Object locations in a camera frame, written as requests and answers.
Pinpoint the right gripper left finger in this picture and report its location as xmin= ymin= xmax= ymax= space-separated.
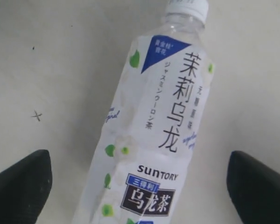
xmin=0 ymin=149 xmax=52 ymax=224

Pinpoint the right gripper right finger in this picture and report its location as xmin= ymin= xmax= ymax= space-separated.
xmin=227 ymin=151 xmax=280 ymax=224

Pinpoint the Suntory jasmine oolong bottle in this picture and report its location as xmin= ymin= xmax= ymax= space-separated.
xmin=72 ymin=0 xmax=214 ymax=224

